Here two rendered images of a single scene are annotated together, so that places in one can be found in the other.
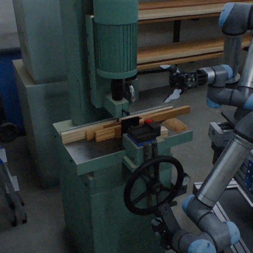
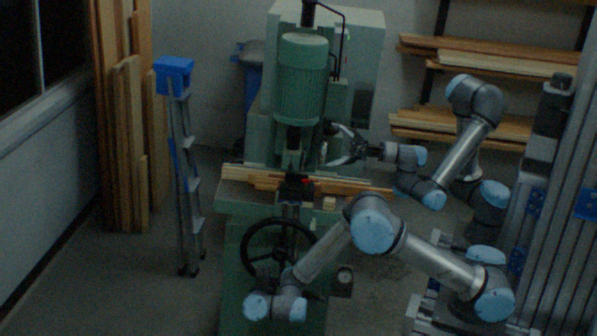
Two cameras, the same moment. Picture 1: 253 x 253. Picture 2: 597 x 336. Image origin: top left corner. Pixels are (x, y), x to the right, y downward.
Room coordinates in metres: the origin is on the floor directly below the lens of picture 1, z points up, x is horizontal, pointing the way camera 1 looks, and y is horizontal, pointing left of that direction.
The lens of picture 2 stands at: (-0.63, -1.00, 2.02)
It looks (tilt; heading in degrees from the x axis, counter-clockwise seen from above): 25 degrees down; 27
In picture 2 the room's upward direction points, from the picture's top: 7 degrees clockwise
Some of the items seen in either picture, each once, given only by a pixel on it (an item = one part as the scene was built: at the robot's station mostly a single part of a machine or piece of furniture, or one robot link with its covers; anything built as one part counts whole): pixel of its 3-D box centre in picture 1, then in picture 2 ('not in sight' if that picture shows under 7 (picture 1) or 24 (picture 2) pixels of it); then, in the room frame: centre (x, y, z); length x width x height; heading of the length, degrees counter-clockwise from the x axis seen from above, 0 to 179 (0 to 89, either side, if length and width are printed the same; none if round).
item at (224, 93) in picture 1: (218, 95); (407, 182); (1.34, -0.42, 1.07); 0.11 x 0.08 x 0.11; 62
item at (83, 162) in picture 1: (134, 145); (292, 207); (1.23, -0.03, 0.87); 0.61 x 0.30 x 0.06; 118
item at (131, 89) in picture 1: (128, 94); (322, 150); (1.48, 0.00, 1.02); 0.12 x 0.03 x 0.12; 28
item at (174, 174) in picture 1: (174, 183); (342, 281); (1.30, -0.25, 0.58); 0.12 x 0.08 x 0.08; 28
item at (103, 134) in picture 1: (120, 130); (287, 185); (1.27, 0.03, 0.92); 0.25 x 0.02 x 0.05; 118
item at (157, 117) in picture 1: (141, 121); (321, 187); (1.37, -0.07, 0.92); 0.59 x 0.02 x 0.04; 118
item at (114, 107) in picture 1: (116, 105); (291, 156); (1.32, 0.05, 1.03); 0.14 x 0.07 x 0.09; 28
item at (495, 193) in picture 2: not in sight; (491, 201); (1.60, -0.68, 0.98); 0.13 x 0.12 x 0.14; 62
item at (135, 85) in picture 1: (128, 89); (330, 146); (1.54, -0.01, 1.02); 0.09 x 0.07 x 0.12; 118
